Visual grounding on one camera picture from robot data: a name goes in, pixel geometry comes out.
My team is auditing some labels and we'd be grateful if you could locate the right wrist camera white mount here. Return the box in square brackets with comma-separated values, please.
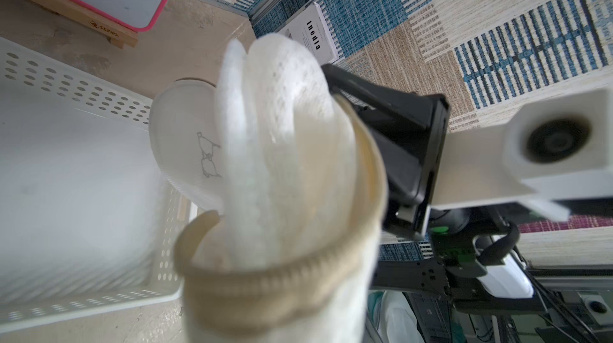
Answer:
[431, 88, 612, 222]

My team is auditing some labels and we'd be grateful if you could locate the white mesh laundry bag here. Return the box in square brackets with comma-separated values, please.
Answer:
[148, 34, 388, 342]

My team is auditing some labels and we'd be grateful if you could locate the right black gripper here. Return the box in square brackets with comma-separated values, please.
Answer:
[322, 65, 450, 240]

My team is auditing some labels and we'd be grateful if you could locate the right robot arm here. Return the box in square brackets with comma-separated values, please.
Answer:
[322, 65, 612, 342]

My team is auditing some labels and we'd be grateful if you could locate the wooden whiteboard stand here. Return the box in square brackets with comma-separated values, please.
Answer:
[27, 0, 138, 49]

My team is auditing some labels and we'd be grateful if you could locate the white Inedia wall calendar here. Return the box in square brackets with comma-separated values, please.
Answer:
[279, 2, 339, 65]

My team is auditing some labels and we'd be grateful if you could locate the white perforated plastic basket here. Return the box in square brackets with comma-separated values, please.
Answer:
[1, 40, 195, 333]

